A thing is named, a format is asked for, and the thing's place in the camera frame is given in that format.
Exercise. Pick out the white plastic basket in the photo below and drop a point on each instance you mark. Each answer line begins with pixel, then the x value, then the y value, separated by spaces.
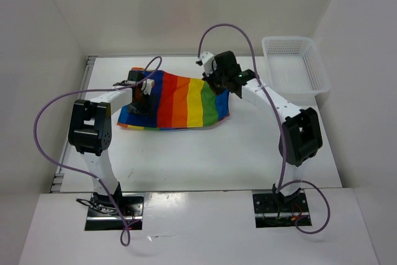
pixel 295 68

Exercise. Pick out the rainbow striped shorts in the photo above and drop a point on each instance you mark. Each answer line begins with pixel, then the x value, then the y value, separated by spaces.
pixel 179 103

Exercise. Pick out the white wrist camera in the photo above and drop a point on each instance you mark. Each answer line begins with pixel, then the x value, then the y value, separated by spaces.
pixel 207 61
pixel 147 86

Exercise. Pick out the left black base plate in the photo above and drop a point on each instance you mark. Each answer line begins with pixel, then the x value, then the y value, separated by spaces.
pixel 105 217

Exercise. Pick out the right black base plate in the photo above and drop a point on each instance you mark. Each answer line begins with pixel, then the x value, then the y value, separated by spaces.
pixel 269 215

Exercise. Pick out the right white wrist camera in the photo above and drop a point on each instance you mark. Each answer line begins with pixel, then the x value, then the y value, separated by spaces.
pixel 207 61

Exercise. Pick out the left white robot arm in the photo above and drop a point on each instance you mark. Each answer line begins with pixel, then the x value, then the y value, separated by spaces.
pixel 90 132

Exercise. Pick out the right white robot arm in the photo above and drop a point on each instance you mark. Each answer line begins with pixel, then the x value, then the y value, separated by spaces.
pixel 300 133

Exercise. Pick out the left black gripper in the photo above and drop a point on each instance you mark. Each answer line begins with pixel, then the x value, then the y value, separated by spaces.
pixel 145 110

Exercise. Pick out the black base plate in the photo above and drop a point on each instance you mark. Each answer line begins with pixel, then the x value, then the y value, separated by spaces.
pixel 269 215
pixel 105 217

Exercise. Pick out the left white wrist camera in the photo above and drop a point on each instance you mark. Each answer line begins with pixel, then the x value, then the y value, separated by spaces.
pixel 147 86

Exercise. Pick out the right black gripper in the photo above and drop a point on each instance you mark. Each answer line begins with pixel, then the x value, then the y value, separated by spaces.
pixel 218 91

